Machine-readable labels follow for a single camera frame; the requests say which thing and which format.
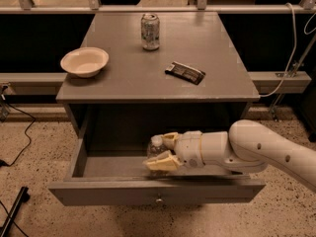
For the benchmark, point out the small metal drawer knob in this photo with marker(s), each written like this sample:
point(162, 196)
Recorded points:
point(159, 200)

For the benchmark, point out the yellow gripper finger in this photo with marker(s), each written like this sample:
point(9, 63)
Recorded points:
point(165, 161)
point(167, 139)

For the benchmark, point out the clear plastic water bottle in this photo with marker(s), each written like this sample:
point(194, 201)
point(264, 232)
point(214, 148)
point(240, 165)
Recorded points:
point(153, 151)

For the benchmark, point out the dark snack bar wrapper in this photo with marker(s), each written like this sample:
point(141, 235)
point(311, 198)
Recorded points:
point(185, 72)

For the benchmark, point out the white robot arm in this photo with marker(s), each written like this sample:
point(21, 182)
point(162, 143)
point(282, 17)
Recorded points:
point(246, 147)

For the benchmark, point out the grey wooden cabinet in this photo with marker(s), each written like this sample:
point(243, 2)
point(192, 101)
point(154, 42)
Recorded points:
point(137, 76)

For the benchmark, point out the silver soda can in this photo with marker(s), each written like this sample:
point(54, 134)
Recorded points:
point(150, 31)

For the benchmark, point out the black stand leg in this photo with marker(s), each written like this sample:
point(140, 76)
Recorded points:
point(22, 197)

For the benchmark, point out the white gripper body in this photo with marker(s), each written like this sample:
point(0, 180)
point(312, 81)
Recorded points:
point(189, 149)

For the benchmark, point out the white paper bowl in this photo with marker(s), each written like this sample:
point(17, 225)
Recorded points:
point(85, 62)

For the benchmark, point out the open grey top drawer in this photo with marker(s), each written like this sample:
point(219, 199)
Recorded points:
point(107, 165)

